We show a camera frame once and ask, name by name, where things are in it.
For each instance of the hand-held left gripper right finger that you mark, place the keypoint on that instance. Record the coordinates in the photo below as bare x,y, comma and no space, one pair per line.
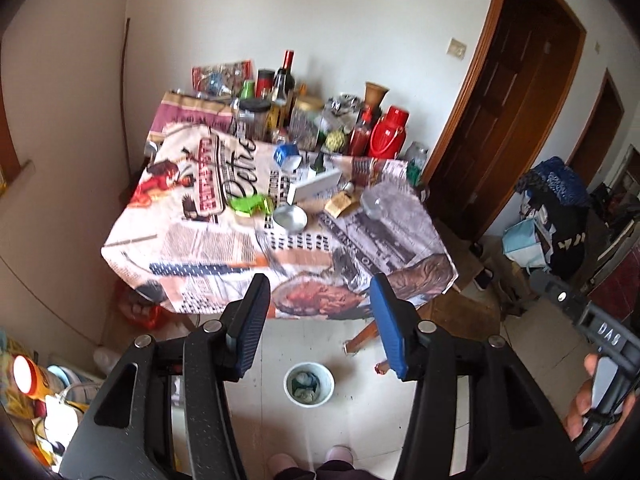
387,330

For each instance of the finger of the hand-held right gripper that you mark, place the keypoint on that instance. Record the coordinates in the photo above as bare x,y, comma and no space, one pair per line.
600,327

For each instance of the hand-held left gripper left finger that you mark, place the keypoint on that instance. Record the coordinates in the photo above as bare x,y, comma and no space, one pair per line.
250,322

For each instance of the white round waste bin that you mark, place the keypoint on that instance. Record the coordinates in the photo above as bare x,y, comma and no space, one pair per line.
309,385

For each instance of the small glass vial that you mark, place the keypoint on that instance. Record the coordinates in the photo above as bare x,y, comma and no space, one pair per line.
349,188

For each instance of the long white cardboard box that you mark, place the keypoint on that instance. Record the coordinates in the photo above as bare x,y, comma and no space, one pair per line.
315,187

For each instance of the person's right hand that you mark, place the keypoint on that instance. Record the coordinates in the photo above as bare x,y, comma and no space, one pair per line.
580,402

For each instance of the wooden table leg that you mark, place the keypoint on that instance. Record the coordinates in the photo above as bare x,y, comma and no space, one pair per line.
362,339

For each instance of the printed newspaper pattern tablecloth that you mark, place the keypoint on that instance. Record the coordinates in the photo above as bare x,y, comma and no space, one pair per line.
225,255

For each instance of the round metal tin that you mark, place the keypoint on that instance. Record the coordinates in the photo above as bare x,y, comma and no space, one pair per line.
290,219

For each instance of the light blue bag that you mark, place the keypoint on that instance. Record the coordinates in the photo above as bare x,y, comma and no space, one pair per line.
522,242

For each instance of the clear plastic container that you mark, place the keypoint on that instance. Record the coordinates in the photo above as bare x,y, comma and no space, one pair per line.
392,200

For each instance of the person's right shoe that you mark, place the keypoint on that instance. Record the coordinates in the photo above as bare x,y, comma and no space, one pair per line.
341,455

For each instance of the person's shoe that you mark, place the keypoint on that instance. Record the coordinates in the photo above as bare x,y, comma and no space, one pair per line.
341,455
282,465

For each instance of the person's left shoe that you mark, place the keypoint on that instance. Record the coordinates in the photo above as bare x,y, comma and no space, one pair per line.
282,465

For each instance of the blue paper cup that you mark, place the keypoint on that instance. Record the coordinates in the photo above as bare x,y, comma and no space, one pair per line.
286,155

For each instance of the clear glass jar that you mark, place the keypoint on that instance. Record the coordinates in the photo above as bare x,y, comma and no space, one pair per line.
418,160

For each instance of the green glass bottle black cap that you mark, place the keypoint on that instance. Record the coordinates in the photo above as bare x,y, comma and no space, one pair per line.
318,161

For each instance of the yellow-green round ball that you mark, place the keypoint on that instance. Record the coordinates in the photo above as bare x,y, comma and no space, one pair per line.
336,141

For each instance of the red sauce bottle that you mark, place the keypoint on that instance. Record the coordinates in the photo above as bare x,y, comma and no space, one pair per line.
360,135

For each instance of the red thermos jug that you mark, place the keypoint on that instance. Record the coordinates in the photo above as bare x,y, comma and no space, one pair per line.
390,132

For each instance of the narrow brown wooden door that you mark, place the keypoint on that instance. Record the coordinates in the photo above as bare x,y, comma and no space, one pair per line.
597,130

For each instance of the yellow label bottle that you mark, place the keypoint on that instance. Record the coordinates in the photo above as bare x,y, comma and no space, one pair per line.
276,120

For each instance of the orange can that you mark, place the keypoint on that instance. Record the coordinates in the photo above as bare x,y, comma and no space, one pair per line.
32,377

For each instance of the brown ceramic vase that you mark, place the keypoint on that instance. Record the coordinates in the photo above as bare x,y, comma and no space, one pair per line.
376,95

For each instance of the large brown wooden door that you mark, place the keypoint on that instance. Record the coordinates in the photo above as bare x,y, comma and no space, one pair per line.
505,110

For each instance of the red canister dark lid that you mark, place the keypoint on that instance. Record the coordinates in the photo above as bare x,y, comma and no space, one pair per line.
265,82

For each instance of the dark wine bottle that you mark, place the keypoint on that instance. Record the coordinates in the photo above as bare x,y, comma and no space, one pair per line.
284,82

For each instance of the colourful snack bag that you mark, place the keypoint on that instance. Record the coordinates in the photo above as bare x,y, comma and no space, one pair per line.
220,77

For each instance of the thin wooden stick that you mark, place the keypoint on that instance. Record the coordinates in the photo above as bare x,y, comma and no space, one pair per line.
124,95

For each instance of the beige wall switch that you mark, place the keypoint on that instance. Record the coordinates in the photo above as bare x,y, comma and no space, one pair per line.
456,48

